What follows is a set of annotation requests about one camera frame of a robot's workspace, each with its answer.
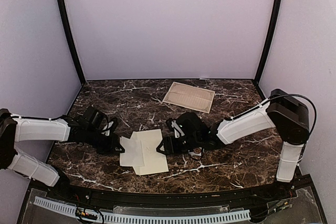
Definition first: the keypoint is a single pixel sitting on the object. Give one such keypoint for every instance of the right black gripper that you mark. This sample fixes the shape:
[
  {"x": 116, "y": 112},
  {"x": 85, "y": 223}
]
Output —
[{"x": 170, "y": 147}]

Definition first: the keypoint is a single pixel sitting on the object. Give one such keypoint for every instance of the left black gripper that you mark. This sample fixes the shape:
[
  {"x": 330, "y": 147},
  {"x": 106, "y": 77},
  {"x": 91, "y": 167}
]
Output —
[{"x": 110, "y": 147}]

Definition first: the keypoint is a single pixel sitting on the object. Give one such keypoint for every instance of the cream paper envelope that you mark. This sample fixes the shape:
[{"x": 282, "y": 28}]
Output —
[{"x": 140, "y": 153}]

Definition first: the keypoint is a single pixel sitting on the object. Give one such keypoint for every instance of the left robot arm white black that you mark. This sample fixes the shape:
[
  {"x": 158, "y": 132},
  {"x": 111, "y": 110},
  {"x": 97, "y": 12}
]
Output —
[{"x": 93, "y": 128}]

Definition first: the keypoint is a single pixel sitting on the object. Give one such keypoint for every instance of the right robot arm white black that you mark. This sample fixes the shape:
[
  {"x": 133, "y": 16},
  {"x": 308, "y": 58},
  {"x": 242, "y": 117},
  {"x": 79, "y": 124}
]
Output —
[{"x": 282, "y": 111}]

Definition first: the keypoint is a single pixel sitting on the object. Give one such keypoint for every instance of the beige lined letter sheet rear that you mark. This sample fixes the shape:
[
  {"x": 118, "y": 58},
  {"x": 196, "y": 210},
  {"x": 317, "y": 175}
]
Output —
[{"x": 190, "y": 97}]

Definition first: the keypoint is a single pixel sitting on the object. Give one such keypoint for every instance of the white sticker sheet with seals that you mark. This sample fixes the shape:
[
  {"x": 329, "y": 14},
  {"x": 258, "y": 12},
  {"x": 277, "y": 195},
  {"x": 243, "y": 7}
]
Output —
[{"x": 197, "y": 152}]

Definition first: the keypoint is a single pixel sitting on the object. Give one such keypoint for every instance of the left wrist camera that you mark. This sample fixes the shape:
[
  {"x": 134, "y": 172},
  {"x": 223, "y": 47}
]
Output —
[{"x": 110, "y": 127}]

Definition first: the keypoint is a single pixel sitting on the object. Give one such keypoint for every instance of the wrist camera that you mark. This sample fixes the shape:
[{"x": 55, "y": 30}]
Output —
[
  {"x": 110, "y": 127},
  {"x": 174, "y": 127}
]

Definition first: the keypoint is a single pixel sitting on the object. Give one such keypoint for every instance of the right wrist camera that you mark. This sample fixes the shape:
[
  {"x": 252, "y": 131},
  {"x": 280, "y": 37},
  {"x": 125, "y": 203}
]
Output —
[{"x": 174, "y": 127}]

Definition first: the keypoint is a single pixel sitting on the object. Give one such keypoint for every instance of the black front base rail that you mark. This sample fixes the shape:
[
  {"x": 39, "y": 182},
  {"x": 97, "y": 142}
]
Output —
[{"x": 248, "y": 197}]

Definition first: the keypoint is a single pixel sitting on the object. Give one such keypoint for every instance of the white slotted cable duct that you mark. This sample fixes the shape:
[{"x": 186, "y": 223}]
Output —
[{"x": 138, "y": 216}]

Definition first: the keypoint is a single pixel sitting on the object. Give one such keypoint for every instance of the left black frame post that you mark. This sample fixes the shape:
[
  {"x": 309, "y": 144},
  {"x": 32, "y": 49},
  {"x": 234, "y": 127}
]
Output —
[{"x": 70, "y": 40}]

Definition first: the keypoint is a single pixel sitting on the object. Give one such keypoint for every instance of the black frame post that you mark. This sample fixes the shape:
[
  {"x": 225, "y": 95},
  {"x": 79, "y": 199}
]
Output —
[
  {"x": 268, "y": 41},
  {"x": 70, "y": 40}
]

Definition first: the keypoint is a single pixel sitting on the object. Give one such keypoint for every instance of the right black frame post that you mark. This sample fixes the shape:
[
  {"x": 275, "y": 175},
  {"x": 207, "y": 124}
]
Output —
[{"x": 268, "y": 41}]

